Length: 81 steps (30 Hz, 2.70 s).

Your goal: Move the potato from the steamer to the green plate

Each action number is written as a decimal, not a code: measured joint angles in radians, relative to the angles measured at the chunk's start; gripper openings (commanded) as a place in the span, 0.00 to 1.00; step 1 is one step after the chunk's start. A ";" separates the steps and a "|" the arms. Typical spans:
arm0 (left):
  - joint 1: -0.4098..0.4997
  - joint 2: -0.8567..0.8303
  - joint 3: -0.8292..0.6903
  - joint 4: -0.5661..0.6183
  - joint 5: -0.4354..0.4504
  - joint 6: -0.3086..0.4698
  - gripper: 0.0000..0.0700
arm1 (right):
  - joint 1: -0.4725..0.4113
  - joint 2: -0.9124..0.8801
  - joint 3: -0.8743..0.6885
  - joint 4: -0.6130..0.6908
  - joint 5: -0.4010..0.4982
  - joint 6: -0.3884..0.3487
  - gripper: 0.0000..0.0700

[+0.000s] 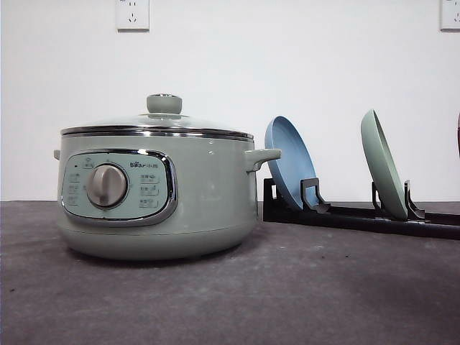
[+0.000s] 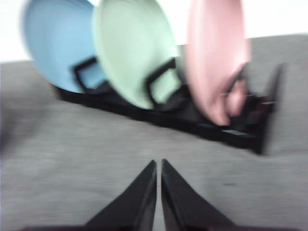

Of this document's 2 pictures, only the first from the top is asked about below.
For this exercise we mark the glass lid with green knob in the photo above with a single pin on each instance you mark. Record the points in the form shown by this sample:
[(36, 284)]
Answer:
[(162, 119)]

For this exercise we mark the green plate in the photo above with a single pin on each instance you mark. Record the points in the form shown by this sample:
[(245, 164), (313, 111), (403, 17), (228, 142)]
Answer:
[(382, 166)]

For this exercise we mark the green electric steamer pot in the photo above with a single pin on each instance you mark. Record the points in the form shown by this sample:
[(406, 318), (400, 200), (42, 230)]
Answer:
[(161, 187)]

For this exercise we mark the blue plate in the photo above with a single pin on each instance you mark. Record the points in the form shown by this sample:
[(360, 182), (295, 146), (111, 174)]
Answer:
[(296, 161)]

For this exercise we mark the black dish rack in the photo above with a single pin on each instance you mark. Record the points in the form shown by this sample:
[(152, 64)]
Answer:
[(378, 219)]

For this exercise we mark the white wall socket left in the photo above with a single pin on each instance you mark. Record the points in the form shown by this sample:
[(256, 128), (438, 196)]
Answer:
[(132, 17)]

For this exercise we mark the white wall socket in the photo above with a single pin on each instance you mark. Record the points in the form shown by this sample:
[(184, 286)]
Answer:
[(132, 17), (449, 17)]

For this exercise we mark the white wall socket right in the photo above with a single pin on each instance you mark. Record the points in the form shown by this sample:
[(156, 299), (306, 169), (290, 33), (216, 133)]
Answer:
[(449, 17)]

